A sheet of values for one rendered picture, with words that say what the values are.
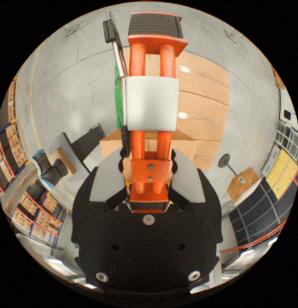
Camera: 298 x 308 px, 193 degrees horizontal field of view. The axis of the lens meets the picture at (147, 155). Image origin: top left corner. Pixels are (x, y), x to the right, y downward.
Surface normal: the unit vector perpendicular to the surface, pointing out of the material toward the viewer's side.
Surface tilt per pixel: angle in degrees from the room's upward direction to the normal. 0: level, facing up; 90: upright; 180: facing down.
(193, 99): 0
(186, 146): 7
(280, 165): 90
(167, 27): 1
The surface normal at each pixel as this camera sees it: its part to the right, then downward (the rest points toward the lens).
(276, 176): -1.00, -0.02
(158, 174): 0.00, 0.53
